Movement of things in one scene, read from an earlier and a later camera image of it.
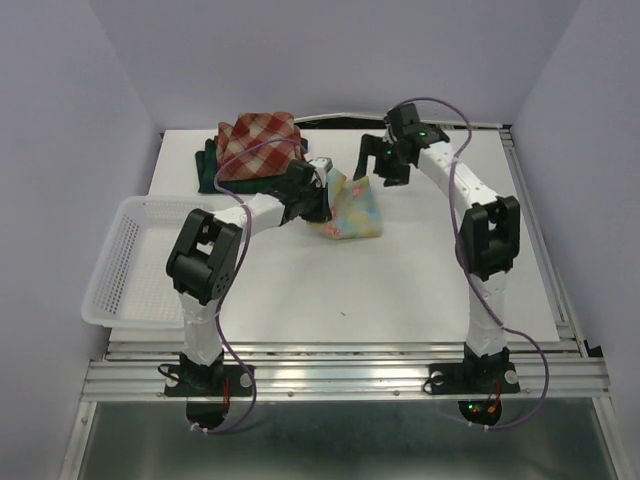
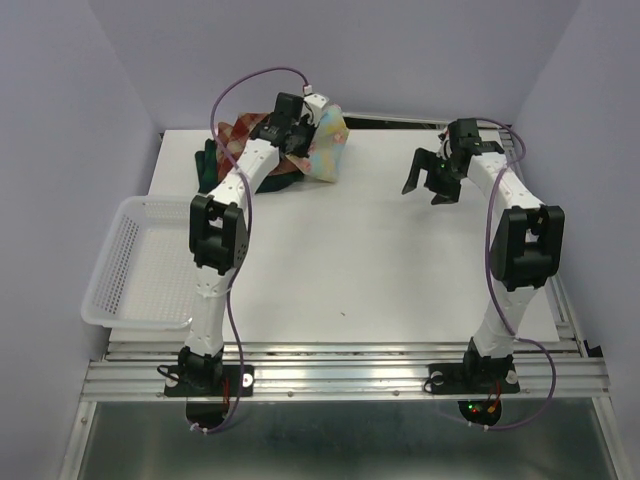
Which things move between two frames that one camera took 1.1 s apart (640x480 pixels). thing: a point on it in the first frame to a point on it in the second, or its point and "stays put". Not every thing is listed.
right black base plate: [473, 378] stays put
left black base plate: [208, 380] stays put
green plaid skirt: [209, 178] stays put
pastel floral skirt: [355, 208] to [327, 147]
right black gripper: [370, 146] to [426, 159]
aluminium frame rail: [135, 371] stays put
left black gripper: [323, 212] to [301, 151]
